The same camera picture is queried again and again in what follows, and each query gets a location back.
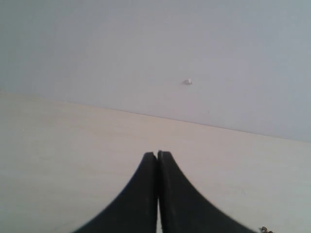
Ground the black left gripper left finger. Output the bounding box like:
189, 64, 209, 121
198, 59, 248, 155
76, 152, 157, 233

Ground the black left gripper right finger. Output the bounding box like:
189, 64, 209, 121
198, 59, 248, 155
157, 150, 253, 233

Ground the pile of brown pellets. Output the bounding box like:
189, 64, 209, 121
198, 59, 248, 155
260, 226, 275, 233

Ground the white wall plug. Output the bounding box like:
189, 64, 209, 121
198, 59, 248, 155
182, 79, 193, 85

